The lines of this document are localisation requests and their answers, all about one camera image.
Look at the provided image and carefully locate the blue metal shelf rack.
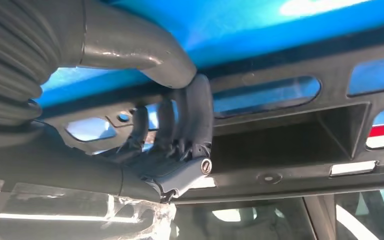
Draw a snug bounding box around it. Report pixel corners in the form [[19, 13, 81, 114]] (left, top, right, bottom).
[[34, 0, 384, 110]]

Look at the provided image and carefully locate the white car with red stripe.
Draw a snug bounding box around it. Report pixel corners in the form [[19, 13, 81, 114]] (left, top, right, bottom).
[[168, 124, 384, 240]]

